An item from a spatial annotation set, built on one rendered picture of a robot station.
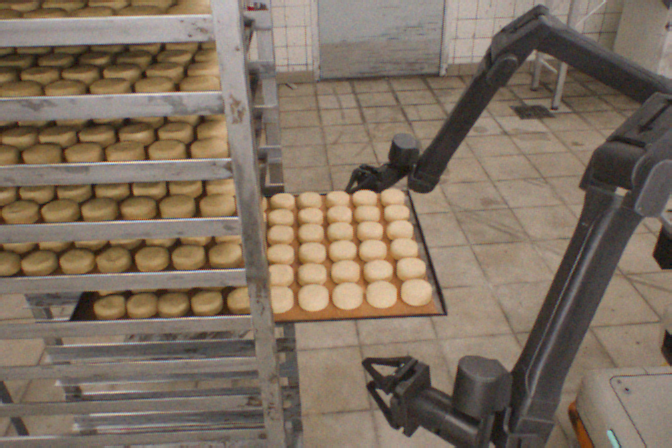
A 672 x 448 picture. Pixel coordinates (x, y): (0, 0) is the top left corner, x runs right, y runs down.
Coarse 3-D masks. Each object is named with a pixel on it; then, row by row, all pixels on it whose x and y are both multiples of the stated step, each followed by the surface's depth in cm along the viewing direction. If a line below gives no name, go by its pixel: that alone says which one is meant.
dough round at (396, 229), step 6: (390, 222) 111; (396, 222) 111; (402, 222) 111; (408, 222) 111; (390, 228) 110; (396, 228) 110; (402, 228) 110; (408, 228) 109; (390, 234) 109; (396, 234) 108; (402, 234) 108; (408, 234) 109
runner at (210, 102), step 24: (24, 96) 69; (48, 96) 69; (72, 96) 69; (96, 96) 69; (120, 96) 69; (144, 96) 70; (168, 96) 70; (192, 96) 70; (216, 96) 70; (0, 120) 70
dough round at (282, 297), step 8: (272, 288) 95; (280, 288) 95; (288, 288) 95; (272, 296) 93; (280, 296) 93; (288, 296) 93; (272, 304) 92; (280, 304) 92; (288, 304) 93; (280, 312) 93
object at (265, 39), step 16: (256, 0) 104; (256, 32) 107; (272, 32) 107; (272, 48) 109; (272, 80) 112; (272, 96) 114; (272, 128) 117; (272, 144) 119; (272, 176) 123; (288, 336) 149; (288, 352) 152
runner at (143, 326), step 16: (96, 320) 89; (112, 320) 89; (128, 320) 89; (144, 320) 89; (160, 320) 89; (176, 320) 89; (192, 320) 89; (208, 320) 89; (224, 320) 89; (240, 320) 89; (0, 336) 89; (16, 336) 90; (32, 336) 90; (48, 336) 90; (64, 336) 90; (80, 336) 90
